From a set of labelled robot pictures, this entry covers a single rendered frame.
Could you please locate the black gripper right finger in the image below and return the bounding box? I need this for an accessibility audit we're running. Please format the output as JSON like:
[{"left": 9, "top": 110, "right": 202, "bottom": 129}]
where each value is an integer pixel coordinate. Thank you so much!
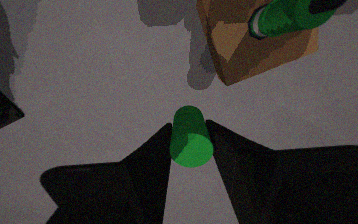
[{"left": 205, "top": 119, "right": 358, "bottom": 224}]

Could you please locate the brown wooden block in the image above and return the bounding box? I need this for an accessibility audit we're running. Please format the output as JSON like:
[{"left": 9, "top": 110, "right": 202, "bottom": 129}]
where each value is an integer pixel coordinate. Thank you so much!
[{"left": 196, "top": 0, "right": 319, "bottom": 86}]

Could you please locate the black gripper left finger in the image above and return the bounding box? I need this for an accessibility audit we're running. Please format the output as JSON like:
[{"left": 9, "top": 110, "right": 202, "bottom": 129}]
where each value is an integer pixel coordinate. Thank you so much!
[{"left": 39, "top": 123, "right": 172, "bottom": 224}]

